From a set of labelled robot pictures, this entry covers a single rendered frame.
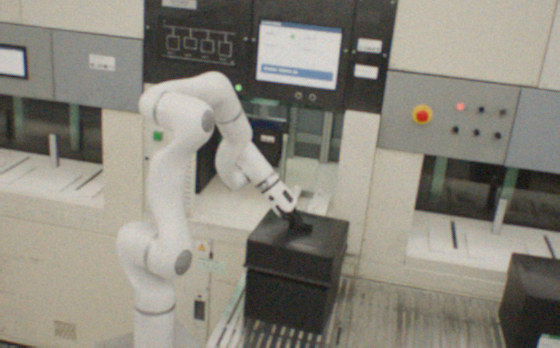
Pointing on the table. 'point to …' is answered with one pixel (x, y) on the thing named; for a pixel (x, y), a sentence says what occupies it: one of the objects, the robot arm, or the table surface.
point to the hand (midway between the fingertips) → (298, 222)
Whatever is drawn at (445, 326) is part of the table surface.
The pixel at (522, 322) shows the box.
